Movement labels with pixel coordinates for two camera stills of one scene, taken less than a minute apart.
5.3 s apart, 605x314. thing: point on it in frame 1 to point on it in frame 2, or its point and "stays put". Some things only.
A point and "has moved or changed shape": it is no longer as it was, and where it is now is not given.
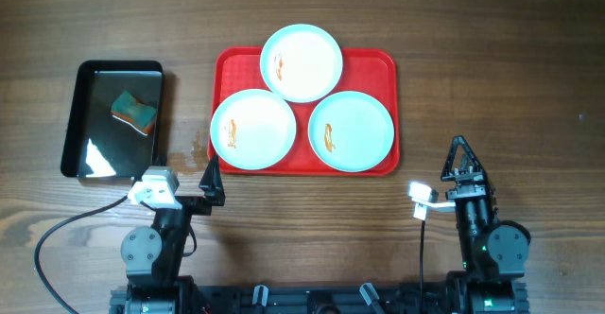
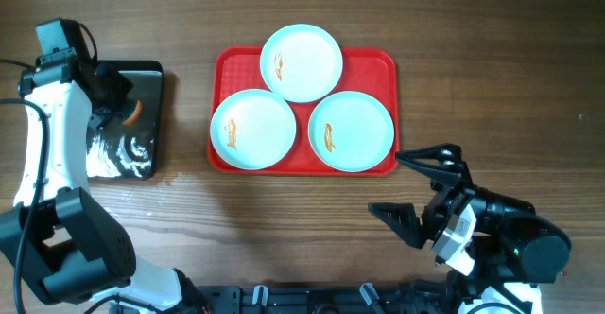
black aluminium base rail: (436, 298) stays put
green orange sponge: (142, 116) has moved or changed shape
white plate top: (302, 62) stays put
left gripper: (198, 202) to (105, 93)
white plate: (351, 131) stays put
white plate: (253, 130) stays put
